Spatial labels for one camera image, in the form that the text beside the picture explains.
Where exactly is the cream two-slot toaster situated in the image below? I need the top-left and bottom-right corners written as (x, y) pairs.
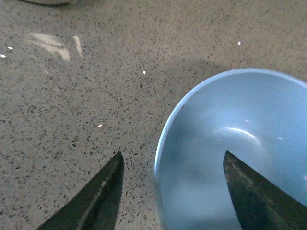
top-left (23, 0), bottom-right (73, 5)

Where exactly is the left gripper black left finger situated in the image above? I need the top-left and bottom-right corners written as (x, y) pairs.
top-left (38, 151), bottom-right (124, 230)

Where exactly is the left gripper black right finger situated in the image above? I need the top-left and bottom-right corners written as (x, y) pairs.
top-left (223, 151), bottom-right (307, 230)

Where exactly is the blue plastic bowl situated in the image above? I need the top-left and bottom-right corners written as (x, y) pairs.
top-left (154, 69), bottom-right (307, 230)

